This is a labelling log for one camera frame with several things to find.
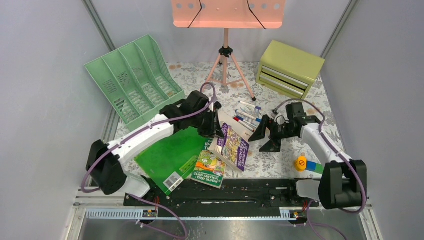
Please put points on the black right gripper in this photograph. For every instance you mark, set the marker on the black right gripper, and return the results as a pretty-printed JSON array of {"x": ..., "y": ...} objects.
[{"x": 274, "y": 145}]

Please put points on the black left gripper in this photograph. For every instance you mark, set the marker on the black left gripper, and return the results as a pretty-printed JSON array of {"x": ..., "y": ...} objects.
[{"x": 215, "y": 126}]

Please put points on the purple 52-storey treehouse book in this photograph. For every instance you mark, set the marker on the purple 52-storey treehouse book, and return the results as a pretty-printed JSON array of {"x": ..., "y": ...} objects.
[{"x": 233, "y": 149}]

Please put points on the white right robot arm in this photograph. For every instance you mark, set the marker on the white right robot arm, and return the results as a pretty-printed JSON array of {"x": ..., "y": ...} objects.
[{"x": 343, "y": 183}]

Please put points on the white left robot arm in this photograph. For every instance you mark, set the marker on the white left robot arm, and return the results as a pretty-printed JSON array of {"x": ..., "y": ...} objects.
[{"x": 106, "y": 160}]

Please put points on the white sketch pad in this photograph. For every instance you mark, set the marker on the white sketch pad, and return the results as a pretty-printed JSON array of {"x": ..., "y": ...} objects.
[{"x": 228, "y": 123}]

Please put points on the red whiteboard marker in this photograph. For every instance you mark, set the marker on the red whiteboard marker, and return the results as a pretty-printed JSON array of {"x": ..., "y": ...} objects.
[{"x": 244, "y": 124}]

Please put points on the dark blue whiteboard marker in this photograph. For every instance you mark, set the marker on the dark blue whiteboard marker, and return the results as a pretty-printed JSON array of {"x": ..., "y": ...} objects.
[{"x": 246, "y": 122}]

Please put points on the blue cap whiteboard marker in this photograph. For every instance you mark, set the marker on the blue cap whiteboard marker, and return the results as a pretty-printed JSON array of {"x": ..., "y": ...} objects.
[{"x": 250, "y": 105}]

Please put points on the yellow blue green toy block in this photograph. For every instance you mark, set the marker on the yellow blue green toy block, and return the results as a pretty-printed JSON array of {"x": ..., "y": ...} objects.
[{"x": 301, "y": 164}]

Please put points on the green plastic folder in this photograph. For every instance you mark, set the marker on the green plastic folder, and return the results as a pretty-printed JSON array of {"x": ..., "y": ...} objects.
[{"x": 171, "y": 160}]

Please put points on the yellow-green drawer cabinet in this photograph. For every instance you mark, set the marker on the yellow-green drawer cabinet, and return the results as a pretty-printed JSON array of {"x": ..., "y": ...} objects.
[{"x": 288, "y": 70}]

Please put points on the green plastic file organizer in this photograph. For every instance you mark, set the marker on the green plastic file organizer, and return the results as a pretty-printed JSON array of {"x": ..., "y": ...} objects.
[{"x": 136, "y": 81}]

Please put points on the pink music stand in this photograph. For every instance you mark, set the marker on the pink music stand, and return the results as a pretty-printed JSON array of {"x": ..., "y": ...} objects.
[{"x": 227, "y": 15}]

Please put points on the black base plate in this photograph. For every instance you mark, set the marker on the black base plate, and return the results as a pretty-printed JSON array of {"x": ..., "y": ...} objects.
[{"x": 236, "y": 195}]

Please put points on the grey cable duct rail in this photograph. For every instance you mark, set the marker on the grey cable duct rail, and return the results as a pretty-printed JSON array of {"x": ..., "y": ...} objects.
[{"x": 150, "y": 214}]

